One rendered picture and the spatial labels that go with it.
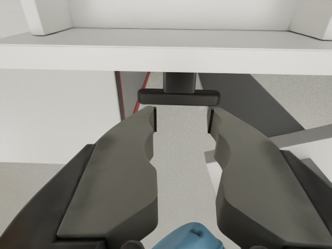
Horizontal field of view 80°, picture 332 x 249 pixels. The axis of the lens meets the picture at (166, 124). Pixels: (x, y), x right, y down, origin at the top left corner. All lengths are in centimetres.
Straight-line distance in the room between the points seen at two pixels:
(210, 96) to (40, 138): 37
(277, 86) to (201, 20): 108
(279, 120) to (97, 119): 45
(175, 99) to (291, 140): 33
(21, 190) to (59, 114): 175
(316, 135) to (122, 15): 40
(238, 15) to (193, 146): 119
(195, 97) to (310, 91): 123
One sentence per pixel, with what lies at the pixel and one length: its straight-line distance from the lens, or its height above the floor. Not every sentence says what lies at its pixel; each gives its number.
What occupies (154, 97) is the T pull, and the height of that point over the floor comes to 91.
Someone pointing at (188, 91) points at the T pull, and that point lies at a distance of 17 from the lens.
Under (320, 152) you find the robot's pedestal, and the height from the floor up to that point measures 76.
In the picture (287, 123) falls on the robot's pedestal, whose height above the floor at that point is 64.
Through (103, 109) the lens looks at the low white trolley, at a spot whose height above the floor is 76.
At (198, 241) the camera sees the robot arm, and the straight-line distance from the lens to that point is 31.
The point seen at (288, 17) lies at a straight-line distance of 26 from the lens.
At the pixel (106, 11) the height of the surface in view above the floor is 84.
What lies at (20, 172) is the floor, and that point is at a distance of 196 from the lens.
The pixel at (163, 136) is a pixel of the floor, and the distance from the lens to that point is 132.
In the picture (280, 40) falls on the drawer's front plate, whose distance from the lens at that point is 20.
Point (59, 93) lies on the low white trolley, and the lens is 39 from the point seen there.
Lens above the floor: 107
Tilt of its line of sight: 58 degrees down
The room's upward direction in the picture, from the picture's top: 176 degrees counter-clockwise
